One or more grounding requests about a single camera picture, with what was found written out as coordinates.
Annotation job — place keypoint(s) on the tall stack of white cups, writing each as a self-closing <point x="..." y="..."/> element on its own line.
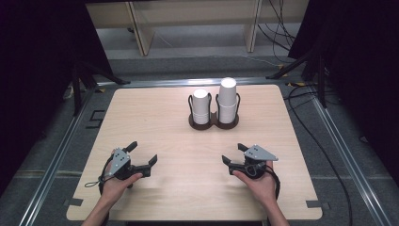
<point x="227" y="100"/>

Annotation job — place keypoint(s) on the person's left hand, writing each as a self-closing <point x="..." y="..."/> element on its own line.
<point x="116" y="188"/>

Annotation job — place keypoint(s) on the metal floor rail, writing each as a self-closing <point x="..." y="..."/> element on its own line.
<point x="348" y="157"/>
<point x="55" y="163"/>
<point x="175" y="83"/>

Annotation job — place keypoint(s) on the dark curtain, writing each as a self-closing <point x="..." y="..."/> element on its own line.
<point x="363" y="62"/>
<point x="37" y="78"/>

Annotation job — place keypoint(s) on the dark brown double cup holder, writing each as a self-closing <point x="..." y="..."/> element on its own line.
<point x="214" y="123"/>

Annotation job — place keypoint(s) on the white paper cup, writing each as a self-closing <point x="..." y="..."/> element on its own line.
<point x="200" y="102"/>

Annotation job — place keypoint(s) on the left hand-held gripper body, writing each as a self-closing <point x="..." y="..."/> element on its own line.
<point x="120" y="161"/>

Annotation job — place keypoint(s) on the pale wooden shelf unit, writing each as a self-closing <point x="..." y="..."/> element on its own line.
<point x="194" y="12"/>

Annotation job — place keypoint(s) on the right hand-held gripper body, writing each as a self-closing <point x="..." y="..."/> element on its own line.
<point x="258" y="154"/>

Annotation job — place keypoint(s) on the person's right hand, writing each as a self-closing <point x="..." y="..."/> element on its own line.
<point x="262" y="188"/>

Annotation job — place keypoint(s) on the black tripod stand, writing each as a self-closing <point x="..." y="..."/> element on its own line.
<point x="320" y="78"/>
<point x="78" y="91"/>

